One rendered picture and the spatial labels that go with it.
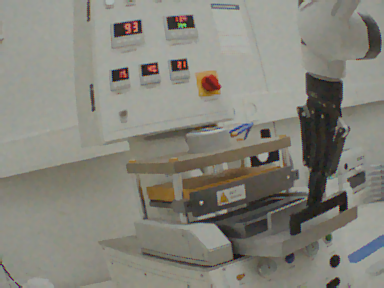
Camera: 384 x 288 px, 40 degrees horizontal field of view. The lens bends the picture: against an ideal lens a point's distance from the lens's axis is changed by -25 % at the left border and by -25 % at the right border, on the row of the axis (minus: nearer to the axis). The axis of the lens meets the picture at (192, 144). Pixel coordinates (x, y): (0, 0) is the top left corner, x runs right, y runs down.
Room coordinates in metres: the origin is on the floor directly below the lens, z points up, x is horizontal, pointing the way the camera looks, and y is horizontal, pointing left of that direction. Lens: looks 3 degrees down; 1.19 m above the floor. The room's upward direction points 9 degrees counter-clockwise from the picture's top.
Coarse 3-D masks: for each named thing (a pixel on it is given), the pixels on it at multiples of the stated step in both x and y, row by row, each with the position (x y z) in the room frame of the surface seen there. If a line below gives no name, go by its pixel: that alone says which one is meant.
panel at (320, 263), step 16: (320, 240) 1.15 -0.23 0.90; (336, 240) 1.17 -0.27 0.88; (256, 256) 1.07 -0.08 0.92; (304, 256) 1.11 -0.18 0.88; (320, 256) 1.13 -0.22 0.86; (224, 272) 1.03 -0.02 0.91; (240, 272) 1.04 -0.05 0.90; (256, 272) 1.05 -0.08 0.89; (288, 272) 1.08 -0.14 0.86; (304, 272) 1.09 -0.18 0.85; (320, 272) 1.11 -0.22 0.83; (336, 272) 1.13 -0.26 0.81
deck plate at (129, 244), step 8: (112, 240) 1.41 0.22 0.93; (120, 240) 1.40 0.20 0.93; (128, 240) 1.40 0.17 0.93; (136, 240) 1.39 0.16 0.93; (112, 248) 1.33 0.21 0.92; (120, 248) 1.30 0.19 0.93; (128, 248) 1.29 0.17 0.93; (136, 248) 1.29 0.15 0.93; (136, 256) 1.23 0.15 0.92; (144, 256) 1.20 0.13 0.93; (152, 256) 1.19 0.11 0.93; (240, 256) 1.07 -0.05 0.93; (248, 256) 1.07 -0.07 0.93; (168, 264) 1.13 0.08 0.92; (176, 264) 1.10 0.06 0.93; (184, 264) 1.08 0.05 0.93; (192, 264) 1.07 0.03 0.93; (224, 264) 1.04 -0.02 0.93
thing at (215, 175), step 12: (204, 168) 1.27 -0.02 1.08; (216, 168) 1.26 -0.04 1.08; (228, 168) 1.39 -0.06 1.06; (240, 168) 1.36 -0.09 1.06; (252, 168) 1.31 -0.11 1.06; (264, 168) 1.27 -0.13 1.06; (276, 168) 1.25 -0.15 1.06; (192, 180) 1.29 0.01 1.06; (204, 180) 1.25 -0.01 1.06; (216, 180) 1.22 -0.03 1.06; (228, 180) 1.19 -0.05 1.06; (156, 192) 1.26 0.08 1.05; (168, 192) 1.22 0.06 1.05; (156, 204) 1.27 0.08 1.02; (168, 204) 1.23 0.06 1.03
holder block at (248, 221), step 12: (252, 204) 1.25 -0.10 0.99; (264, 204) 1.25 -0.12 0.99; (276, 204) 1.18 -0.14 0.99; (288, 204) 1.18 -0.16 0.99; (216, 216) 1.20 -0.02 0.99; (228, 216) 1.20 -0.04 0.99; (240, 216) 1.14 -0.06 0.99; (252, 216) 1.13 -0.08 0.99; (264, 216) 1.08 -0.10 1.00; (228, 228) 1.08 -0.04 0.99; (240, 228) 1.05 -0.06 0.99; (252, 228) 1.05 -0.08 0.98; (264, 228) 1.06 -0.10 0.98
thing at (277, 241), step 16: (288, 208) 1.04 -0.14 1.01; (336, 208) 1.09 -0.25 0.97; (352, 208) 1.05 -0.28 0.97; (272, 224) 1.02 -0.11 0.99; (288, 224) 1.04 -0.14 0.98; (304, 224) 1.03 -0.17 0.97; (320, 224) 0.99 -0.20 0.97; (336, 224) 1.02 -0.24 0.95; (240, 240) 1.04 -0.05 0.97; (256, 240) 1.00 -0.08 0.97; (272, 240) 0.97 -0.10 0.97; (288, 240) 0.95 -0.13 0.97; (304, 240) 0.97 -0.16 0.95; (272, 256) 0.96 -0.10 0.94
